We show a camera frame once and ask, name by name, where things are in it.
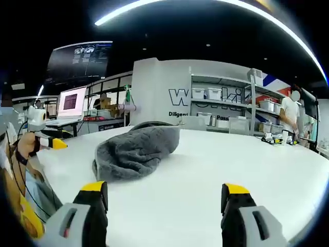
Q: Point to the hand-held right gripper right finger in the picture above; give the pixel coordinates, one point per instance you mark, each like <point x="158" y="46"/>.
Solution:
<point x="244" y="218"/>

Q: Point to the dark wall screen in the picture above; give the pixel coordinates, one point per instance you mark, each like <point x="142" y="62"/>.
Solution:
<point x="308" y="103"/>

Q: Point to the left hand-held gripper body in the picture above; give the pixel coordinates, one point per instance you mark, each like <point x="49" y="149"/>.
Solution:
<point x="36" y="121"/>

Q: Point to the white partition wall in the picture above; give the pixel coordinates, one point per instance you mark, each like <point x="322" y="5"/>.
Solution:
<point x="160" y="92"/>

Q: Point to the large ceiling screen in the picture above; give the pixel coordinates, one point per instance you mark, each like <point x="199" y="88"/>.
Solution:
<point x="78" y="60"/>

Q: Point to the cardboard box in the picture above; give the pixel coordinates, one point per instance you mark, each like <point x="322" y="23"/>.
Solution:
<point x="105" y="104"/>

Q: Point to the white storage bin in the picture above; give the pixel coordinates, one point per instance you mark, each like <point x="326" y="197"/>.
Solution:
<point x="214" y="93"/>
<point x="199" y="93"/>

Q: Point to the bright computer monitor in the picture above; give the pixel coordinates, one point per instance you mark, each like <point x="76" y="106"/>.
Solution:
<point x="71" y="103"/>

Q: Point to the ceiling light strip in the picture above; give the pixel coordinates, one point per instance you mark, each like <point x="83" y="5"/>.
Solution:
<point x="205" y="31"/>

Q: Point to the small gripper on table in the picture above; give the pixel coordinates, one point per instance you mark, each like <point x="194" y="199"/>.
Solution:
<point x="268" y="137"/>

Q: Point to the grey towel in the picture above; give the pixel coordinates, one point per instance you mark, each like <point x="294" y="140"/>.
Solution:
<point x="138" y="151"/>

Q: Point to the grey metal shelving unit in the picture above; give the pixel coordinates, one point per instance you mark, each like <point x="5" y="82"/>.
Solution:
<point x="231" y="103"/>

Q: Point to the white table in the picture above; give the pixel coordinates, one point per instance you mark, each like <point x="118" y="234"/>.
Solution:
<point x="205" y="167"/>

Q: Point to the person's left hand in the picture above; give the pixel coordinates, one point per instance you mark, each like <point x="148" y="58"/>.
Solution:
<point x="28" y="146"/>

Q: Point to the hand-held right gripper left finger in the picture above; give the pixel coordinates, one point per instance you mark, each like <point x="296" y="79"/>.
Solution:
<point x="84" y="218"/>

